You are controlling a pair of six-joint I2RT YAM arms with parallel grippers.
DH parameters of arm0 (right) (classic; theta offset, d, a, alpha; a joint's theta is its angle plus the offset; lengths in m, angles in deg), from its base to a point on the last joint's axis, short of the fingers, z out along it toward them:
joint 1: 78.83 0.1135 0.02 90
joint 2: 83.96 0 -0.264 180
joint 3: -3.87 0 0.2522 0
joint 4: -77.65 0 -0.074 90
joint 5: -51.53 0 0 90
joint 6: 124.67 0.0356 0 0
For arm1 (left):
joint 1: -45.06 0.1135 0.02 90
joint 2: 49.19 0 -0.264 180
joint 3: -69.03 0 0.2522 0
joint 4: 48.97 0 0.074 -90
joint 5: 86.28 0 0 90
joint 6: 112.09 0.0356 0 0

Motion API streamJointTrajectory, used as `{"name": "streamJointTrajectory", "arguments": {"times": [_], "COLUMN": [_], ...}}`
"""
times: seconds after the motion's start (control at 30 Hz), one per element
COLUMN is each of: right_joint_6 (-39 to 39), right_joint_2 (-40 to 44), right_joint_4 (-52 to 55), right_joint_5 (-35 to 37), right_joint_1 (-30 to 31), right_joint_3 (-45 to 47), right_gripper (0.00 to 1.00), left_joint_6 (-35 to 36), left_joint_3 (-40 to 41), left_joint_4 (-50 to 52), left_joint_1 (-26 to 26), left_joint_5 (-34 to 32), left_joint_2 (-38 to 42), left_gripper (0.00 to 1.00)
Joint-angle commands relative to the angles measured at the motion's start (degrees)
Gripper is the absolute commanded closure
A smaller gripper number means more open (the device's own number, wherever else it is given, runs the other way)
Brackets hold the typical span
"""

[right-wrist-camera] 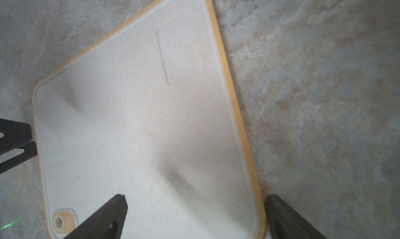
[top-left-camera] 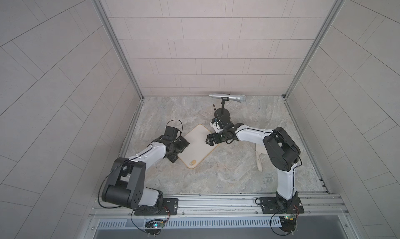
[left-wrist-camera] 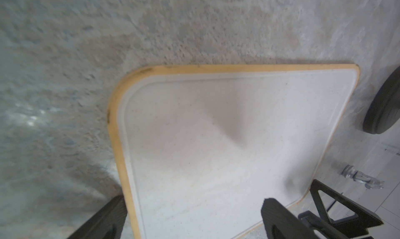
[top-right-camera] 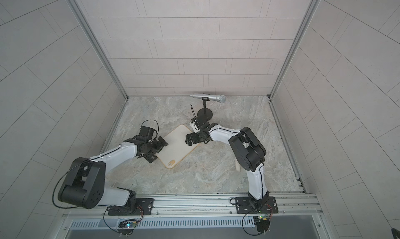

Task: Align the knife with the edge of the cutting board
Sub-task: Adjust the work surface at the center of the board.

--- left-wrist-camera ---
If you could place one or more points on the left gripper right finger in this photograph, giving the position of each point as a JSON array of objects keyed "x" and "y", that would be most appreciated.
[{"x": 279, "y": 223}]

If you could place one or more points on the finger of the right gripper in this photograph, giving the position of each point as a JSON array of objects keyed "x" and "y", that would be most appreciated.
[{"x": 338, "y": 217}]

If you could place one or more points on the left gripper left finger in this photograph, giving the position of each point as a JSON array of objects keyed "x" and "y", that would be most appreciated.
[{"x": 107, "y": 223}]

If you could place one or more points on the white cutting board tan rim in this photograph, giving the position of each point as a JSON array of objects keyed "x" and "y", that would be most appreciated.
[{"x": 199, "y": 147}]

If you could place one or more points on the small silver metal fitting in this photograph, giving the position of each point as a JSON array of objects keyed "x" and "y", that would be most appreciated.
[{"x": 371, "y": 183}]

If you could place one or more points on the black microphone stand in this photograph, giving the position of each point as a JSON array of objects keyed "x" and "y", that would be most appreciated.
[{"x": 384, "y": 111}]

